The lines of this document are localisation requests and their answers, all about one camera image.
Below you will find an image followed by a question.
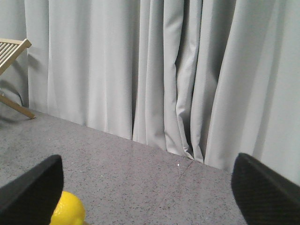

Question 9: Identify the grey curtain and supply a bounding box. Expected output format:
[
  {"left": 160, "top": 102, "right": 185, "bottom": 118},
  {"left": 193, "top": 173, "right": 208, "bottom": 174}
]
[{"left": 0, "top": 0, "right": 300, "bottom": 183}]

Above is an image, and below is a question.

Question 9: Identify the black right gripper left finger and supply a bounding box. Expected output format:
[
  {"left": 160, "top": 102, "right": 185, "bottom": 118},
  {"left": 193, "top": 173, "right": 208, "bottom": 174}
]
[{"left": 0, "top": 155, "right": 64, "bottom": 225}]

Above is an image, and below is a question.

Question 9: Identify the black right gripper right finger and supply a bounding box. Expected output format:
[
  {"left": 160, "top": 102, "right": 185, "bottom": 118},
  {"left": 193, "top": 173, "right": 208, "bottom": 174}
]
[{"left": 231, "top": 153, "right": 300, "bottom": 225}]

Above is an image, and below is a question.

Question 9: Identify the wooden folding rack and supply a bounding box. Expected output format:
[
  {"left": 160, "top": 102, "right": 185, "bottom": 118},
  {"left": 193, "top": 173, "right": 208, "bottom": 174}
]
[{"left": 0, "top": 38, "right": 36, "bottom": 120}]

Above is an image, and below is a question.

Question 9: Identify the yellow lemon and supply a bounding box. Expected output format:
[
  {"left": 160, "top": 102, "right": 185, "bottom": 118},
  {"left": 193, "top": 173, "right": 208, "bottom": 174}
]
[{"left": 50, "top": 191, "right": 86, "bottom": 225}]

